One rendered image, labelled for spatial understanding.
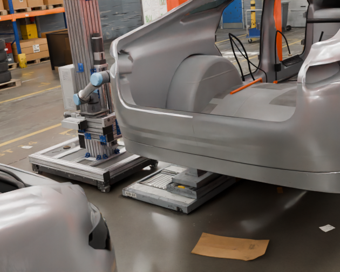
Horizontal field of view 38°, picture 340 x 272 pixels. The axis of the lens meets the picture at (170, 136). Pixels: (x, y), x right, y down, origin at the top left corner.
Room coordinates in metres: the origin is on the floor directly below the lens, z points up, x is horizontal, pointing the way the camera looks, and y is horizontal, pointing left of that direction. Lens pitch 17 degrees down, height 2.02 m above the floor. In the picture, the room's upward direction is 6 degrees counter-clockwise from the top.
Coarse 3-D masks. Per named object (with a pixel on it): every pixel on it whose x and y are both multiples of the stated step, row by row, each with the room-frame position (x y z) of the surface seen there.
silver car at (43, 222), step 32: (0, 192) 1.67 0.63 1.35; (32, 192) 1.18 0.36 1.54; (64, 192) 1.30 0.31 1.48; (0, 224) 1.03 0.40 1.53; (32, 224) 1.08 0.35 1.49; (64, 224) 1.18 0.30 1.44; (96, 224) 1.44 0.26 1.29; (0, 256) 0.99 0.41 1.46; (32, 256) 1.06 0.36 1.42; (64, 256) 1.15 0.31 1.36; (96, 256) 1.29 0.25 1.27
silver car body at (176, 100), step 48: (192, 0) 4.22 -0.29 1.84; (336, 0) 6.79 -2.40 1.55; (144, 48) 3.94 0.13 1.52; (192, 48) 4.36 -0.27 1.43; (288, 48) 5.41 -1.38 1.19; (336, 48) 2.57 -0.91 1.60; (144, 96) 3.86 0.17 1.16; (192, 96) 3.95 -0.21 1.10; (240, 96) 4.03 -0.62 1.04; (288, 96) 3.85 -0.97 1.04; (336, 96) 2.54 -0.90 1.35; (144, 144) 3.41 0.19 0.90; (192, 144) 3.05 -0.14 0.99; (240, 144) 2.79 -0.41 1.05; (288, 144) 2.61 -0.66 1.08; (336, 144) 2.54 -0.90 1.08; (336, 192) 2.58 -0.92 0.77
